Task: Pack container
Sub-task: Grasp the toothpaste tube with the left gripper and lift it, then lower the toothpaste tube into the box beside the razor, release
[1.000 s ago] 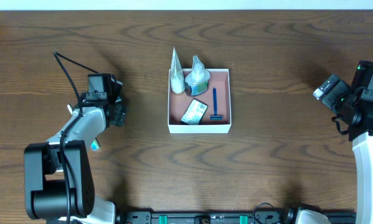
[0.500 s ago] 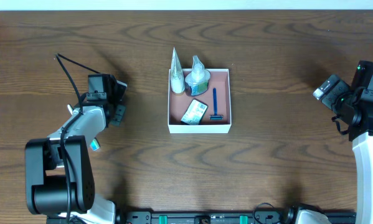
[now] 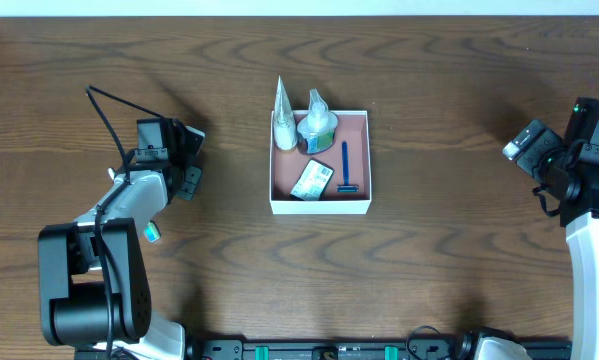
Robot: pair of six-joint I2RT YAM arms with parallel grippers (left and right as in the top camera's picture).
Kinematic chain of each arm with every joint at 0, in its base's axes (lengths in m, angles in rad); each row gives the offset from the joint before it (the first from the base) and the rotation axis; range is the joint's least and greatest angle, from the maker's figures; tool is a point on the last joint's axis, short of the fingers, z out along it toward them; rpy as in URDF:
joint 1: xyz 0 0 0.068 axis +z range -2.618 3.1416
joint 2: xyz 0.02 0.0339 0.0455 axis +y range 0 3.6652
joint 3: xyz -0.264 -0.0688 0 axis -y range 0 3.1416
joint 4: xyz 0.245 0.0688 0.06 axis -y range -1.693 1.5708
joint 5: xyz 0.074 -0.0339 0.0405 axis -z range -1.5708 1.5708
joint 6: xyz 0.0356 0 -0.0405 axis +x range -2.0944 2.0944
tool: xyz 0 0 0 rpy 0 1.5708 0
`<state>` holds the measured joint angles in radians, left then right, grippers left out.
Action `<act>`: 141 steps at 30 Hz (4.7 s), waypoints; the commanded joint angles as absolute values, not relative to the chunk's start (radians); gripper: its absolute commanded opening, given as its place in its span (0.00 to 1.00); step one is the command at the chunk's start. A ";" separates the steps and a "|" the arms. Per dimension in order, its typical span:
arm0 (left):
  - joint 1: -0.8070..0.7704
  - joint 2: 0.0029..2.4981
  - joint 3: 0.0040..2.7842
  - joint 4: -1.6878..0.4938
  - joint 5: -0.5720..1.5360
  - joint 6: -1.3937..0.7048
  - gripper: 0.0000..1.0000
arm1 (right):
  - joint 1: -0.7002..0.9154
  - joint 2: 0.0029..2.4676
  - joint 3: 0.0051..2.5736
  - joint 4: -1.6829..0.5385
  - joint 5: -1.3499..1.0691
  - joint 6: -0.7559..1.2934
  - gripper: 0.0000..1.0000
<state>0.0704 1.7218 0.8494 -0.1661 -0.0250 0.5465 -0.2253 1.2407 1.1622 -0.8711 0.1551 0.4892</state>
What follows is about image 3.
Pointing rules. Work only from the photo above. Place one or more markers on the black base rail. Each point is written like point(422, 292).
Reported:
point(425, 342)

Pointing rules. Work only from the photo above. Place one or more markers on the green white toothpaste tube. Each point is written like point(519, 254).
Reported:
point(151, 232)

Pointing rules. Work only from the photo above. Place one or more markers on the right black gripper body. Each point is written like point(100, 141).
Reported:
point(531, 150)

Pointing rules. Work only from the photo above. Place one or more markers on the blue disposable razor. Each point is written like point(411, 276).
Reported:
point(346, 186)

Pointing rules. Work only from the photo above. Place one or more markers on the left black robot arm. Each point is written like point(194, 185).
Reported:
point(93, 287)

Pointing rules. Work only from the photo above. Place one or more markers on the green Dettol soap bar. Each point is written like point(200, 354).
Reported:
point(312, 182)

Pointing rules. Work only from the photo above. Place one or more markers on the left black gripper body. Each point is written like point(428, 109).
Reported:
point(190, 180)

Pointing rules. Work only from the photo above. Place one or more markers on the white box pink interior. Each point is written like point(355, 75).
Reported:
point(286, 167)

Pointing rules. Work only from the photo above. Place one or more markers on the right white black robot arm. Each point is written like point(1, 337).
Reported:
point(566, 167)

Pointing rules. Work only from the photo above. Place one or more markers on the white Pantene tube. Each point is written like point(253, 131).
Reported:
point(284, 125)

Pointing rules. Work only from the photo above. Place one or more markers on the clear foam pump bottle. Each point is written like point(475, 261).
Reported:
point(317, 129)

